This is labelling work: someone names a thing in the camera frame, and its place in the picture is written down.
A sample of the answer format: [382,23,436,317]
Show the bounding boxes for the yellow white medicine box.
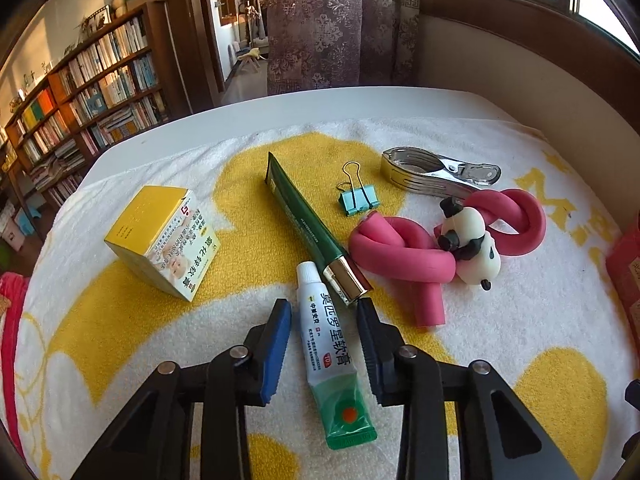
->
[104,185,222,302]

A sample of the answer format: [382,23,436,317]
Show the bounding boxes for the purple patterned curtain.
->
[265,0,424,97]

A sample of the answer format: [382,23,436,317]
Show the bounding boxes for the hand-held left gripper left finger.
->
[70,298,293,480]

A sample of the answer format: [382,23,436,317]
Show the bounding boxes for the small wooden stool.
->
[239,46,264,74]

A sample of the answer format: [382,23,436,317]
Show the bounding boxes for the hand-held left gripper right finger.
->
[356,297,583,480]

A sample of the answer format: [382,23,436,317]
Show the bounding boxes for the wooden bookshelf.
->
[0,2,176,211]

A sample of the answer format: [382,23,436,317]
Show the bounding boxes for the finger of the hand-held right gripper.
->
[622,377,640,466]

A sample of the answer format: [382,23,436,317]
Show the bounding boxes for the dark green gold-capped tube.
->
[264,151,373,307]

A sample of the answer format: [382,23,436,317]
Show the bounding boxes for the panda figurine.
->
[432,197,502,292]

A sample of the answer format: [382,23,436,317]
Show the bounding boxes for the red packet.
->
[605,225,640,341]

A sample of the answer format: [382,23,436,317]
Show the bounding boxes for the silver metal clamp clip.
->
[380,146,502,198]

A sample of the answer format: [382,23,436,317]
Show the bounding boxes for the red pink cloth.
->
[0,271,31,456]

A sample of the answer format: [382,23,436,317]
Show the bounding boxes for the white yellow printed towel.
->
[10,117,640,480]

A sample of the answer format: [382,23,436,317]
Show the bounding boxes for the blue plastic stool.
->
[15,200,44,241]

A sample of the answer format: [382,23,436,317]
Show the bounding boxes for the dark wooden door frame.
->
[162,0,241,108]

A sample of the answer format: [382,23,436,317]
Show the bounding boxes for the white green ointment tube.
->
[296,260,378,451]

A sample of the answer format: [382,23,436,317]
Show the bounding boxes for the pink storage box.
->
[0,215,26,252]

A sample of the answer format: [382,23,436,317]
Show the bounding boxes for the pink knotted foam rod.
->
[348,187,547,328]

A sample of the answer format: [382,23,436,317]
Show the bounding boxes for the teal binder clip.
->
[337,161,381,218]

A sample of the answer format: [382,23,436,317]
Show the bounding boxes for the rows of books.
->
[5,15,168,201]

